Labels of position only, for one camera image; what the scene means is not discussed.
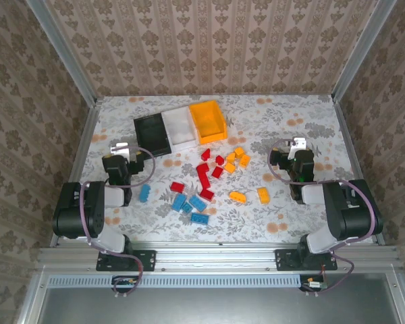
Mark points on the grey metal sheet panel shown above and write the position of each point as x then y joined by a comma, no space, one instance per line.
222,307

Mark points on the white plastic container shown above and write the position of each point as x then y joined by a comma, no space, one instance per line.
180,130

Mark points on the black plastic container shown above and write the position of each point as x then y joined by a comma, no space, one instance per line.
152,135

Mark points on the aluminium frame post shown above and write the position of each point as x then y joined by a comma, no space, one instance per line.
362,50
65,50

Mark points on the small circuit board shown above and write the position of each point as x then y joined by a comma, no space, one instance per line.
125,281
312,283

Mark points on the red lego brick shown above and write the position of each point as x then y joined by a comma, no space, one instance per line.
206,194
217,172
219,159
177,187
202,167
206,154
205,180

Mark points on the yellow plastic container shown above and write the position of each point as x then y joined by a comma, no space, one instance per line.
207,121

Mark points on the aluminium lower frame bar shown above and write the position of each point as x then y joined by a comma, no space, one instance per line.
32,293
403,297

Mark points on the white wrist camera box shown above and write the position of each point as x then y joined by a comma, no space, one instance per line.
118,148
299,143

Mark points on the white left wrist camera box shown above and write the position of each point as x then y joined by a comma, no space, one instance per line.
118,148

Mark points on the aluminium table side rail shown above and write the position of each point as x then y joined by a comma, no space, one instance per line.
347,135
89,135

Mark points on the long aluminium mounting rail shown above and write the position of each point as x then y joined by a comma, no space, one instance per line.
216,256

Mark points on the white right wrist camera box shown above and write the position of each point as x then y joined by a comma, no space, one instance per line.
299,143

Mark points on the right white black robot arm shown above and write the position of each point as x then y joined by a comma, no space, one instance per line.
351,216

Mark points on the floral patterned table cover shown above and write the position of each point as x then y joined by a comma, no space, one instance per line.
290,219

